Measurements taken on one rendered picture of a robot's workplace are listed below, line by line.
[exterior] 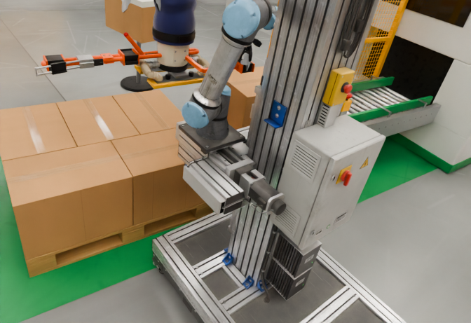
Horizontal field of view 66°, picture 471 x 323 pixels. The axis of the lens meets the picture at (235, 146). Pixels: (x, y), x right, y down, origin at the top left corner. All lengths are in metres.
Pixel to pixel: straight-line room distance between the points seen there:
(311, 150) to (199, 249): 1.11
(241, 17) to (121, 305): 1.67
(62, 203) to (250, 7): 1.43
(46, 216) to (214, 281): 0.95
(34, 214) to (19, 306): 0.51
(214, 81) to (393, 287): 1.91
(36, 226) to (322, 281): 1.58
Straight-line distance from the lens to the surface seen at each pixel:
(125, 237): 2.49
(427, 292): 2.87
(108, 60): 1.96
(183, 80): 2.05
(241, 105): 2.32
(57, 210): 2.16
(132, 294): 2.31
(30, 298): 2.39
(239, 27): 1.23
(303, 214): 1.51
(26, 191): 2.16
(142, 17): 3.83
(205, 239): 2.29
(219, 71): 1.34
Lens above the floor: 1.91
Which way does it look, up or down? 33 degrees down
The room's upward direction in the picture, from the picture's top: 10 degrees clockwise
